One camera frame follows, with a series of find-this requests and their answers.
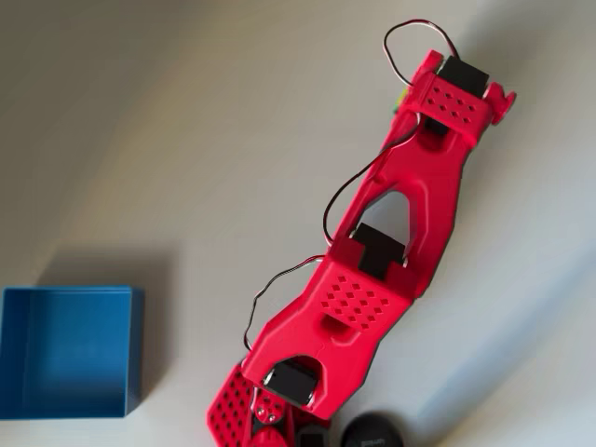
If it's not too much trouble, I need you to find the blue plastic box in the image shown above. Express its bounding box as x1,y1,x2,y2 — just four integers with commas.
0,285,146,421

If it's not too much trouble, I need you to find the black gooseneck stand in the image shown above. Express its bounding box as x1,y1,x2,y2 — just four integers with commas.
341,409,407,447

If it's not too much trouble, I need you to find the thin servo wire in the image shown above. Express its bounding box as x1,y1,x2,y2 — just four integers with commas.
243,253,328,351
383,18,461,90
322,114,423,249

